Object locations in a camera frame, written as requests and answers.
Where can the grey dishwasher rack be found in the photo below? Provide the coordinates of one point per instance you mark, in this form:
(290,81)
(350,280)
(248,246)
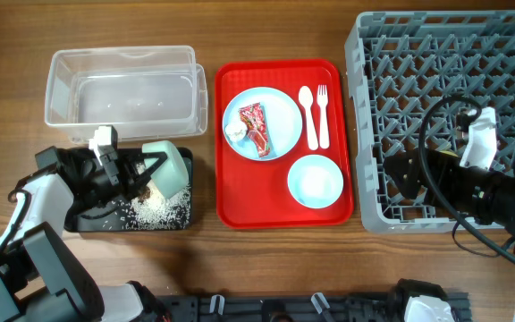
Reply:
(401,63)

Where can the white tissue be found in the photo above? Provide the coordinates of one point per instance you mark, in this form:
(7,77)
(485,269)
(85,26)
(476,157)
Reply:
(236,131)

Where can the red serving tray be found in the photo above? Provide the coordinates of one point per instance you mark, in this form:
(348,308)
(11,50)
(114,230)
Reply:
(254,194)

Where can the clear plastic bin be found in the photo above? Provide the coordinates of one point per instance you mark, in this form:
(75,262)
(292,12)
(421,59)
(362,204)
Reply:
(145,93)

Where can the light blue plate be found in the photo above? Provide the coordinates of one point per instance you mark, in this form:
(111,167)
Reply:
(283,121)

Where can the green bowl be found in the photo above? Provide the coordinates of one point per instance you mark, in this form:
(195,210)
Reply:
(172,175)

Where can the red snack wrapper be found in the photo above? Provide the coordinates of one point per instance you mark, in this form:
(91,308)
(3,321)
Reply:
(254,118)

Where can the white plastic fork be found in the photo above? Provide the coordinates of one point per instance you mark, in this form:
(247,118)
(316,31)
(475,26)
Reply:
(322,101)

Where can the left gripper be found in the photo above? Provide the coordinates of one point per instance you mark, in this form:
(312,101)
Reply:
(126,172)

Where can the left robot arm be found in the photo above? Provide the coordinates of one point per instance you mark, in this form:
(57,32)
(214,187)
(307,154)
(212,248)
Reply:
(40,278)

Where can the light blue saucer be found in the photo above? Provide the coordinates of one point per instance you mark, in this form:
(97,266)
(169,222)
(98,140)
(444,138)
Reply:
(315,181)

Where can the white plastic spoon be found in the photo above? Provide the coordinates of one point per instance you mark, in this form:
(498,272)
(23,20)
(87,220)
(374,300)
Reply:
(306,100)

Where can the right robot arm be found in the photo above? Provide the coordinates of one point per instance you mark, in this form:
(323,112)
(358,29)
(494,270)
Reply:
(487,196)

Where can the black waste tray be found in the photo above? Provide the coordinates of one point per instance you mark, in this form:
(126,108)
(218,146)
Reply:
(92,219)

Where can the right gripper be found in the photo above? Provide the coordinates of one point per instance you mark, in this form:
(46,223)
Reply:
(410,188)

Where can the rice and food scraps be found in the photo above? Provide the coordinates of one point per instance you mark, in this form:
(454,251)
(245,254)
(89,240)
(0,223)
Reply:
(150,211)

